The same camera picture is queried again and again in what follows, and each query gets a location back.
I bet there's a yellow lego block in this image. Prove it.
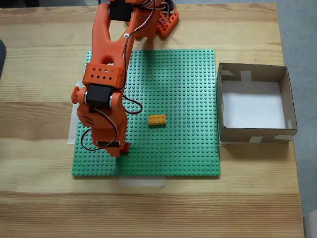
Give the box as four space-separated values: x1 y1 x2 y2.
148 114 167 127

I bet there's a green lego baseplate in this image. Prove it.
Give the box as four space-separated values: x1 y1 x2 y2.
71 49 221 177

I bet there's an open cardboard box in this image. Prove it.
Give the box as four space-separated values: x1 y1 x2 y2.
216 62 298 144

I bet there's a black rounded object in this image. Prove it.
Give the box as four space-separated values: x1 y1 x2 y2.
0 39 7 81

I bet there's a white paper sheet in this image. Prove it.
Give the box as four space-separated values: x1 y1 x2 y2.
221 80 288 129

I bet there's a white red black servo cable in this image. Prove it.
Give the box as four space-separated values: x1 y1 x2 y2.
81 107 118 151
121 95 144 115
123 0 164 90

